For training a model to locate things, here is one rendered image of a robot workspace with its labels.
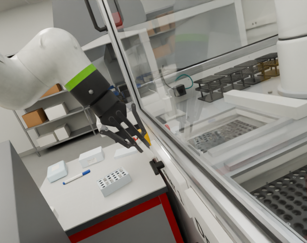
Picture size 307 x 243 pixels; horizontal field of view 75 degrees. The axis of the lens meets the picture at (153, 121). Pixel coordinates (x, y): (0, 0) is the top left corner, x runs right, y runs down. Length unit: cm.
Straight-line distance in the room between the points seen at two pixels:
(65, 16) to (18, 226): 113
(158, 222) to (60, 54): 68
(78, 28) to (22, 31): 375
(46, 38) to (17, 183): 30
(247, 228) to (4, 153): 44
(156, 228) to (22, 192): 56
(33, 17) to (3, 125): 232
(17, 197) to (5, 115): 485
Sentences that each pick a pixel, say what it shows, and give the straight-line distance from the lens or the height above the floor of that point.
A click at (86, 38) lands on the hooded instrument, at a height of 141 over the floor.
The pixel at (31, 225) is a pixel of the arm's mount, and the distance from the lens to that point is 48.
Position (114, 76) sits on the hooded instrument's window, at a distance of 135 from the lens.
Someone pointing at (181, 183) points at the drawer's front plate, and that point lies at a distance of 48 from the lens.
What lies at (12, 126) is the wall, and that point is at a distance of 531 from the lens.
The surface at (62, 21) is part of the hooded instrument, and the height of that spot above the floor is 153.
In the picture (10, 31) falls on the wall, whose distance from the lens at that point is 513.
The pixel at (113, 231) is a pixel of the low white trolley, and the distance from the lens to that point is 86.
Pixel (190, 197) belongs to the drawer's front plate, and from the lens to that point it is 43.
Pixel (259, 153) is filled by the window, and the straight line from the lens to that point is 20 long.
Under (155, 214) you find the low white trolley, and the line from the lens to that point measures 85.
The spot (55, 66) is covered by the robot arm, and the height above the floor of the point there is 125.
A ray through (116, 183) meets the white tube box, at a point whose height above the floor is 79.
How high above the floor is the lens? 121
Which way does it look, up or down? 18 degrees down
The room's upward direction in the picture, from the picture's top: 19 degrees counter-clockwise
